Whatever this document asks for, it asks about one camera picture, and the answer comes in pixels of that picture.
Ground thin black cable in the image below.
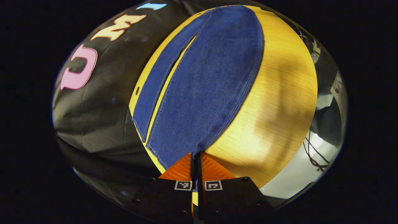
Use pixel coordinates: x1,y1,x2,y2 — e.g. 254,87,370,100
306,127,331,165

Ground blue denim jeans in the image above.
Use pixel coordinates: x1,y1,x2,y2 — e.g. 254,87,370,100
131,5,265,170

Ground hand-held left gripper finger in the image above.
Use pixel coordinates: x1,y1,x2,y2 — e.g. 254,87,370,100
132,152,196,221
197,152,274,221

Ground black backdrop cloth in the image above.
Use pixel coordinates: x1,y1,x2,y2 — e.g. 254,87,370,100
52,0,218,206

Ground red cable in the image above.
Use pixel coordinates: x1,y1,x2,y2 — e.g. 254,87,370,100
303,137,327,173

